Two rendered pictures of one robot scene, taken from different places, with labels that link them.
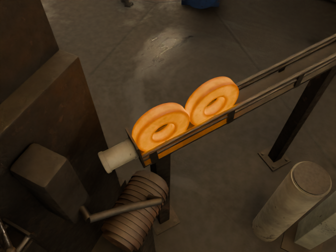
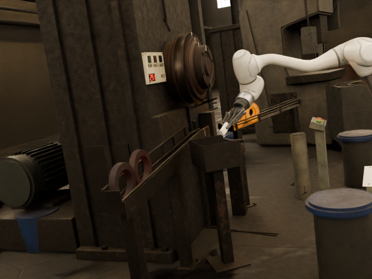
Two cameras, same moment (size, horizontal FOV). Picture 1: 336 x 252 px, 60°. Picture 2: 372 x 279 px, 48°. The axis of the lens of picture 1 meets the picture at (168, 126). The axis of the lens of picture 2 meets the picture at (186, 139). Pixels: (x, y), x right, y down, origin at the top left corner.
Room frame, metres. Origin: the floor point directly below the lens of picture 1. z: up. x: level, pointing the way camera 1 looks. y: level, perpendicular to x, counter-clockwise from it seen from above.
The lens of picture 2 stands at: (-2.71, 0.72, 1.09)
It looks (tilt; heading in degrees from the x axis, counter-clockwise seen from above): 9 degrees down; 355
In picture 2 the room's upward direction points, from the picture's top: 8 degrees counter-clockwise
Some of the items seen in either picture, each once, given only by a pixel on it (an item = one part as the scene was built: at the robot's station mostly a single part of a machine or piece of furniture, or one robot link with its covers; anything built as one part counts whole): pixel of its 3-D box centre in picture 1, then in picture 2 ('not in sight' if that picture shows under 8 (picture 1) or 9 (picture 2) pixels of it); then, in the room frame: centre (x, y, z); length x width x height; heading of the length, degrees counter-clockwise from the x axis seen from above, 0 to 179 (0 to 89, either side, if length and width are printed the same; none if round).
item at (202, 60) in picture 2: not in sight; (205, 67); (0.03, 0.28, 1.11); 0.28 x 0.06 x 0.28; 153
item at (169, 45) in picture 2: not in sight; (180, 70); (0.11, 0.44, 1.11); 0.47 x 0.10 x 0.47; 153
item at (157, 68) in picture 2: not in sight; (154, 67); (-0.19, 0.61, 1.15); 0.26 x 0.02 x 0.18; 153
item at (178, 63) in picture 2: not in sight; (191, 69); (0.07, 0.36, 1.11); 0.47 x 0.06 x 0.47; 153
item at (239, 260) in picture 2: not in sight; (221, 203); (-0.50, 0.37, 0.36); 0.26 x 0.20 x 0.72; 8
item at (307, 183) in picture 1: (284, 207); (300, 166); (0.39, -0.44, 0.26); 0.12 x 0.12 x 0.52
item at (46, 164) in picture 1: (54, 186); (207, 128); (0.29, 0.27, 0.68); 0.11 x 0.08 x 0.24; 63
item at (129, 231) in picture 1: (141, 228); (237, 177); (0.30, 0.09, 0.27); 0.22 x 0.13 x 0.53; 153
